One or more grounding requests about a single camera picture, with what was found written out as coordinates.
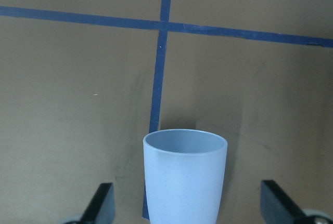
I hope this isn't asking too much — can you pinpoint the light blue plastic cup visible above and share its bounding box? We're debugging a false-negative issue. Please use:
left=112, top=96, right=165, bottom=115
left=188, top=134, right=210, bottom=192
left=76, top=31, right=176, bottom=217
left=143, top=129, right=228, bottom=223

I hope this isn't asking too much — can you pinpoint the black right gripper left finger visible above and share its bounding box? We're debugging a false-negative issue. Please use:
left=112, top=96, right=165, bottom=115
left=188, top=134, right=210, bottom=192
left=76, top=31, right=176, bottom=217
left=80, top=182, right=116, bottom=224

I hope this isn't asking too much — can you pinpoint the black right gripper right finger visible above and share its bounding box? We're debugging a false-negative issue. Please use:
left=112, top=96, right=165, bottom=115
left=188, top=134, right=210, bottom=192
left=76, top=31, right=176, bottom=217
left=260, top=180, right=310, bottom=224

